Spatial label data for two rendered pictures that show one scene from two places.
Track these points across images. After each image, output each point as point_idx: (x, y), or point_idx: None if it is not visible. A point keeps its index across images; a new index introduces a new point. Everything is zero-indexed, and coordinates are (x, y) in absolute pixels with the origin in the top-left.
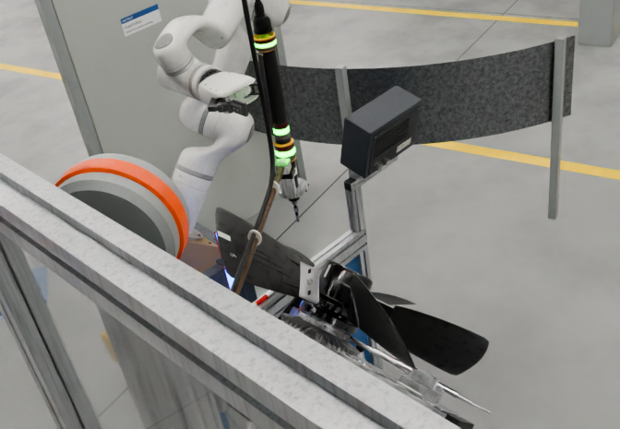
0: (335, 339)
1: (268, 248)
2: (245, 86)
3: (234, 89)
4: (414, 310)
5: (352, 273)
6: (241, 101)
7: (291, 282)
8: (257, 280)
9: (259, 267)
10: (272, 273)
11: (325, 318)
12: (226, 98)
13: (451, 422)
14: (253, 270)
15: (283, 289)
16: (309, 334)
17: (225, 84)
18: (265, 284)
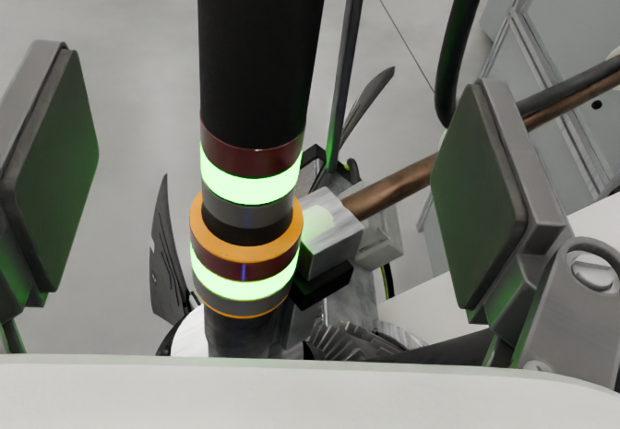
0: (313, 344)
1: None
2: (151, 356)
3: (393, 371)
4: (178, 258)
5: (394, 73)
6: (507, 107)
7: (366, 362)
8: (484, 333)
9: (457, 359)
10: (416, 362)
11: (315, 349)
12: (599, 346)
13: (320, 151)
14: (490, 343)
15: (399, 353)
16: (359, 359)
17: None
18: (459, 338)
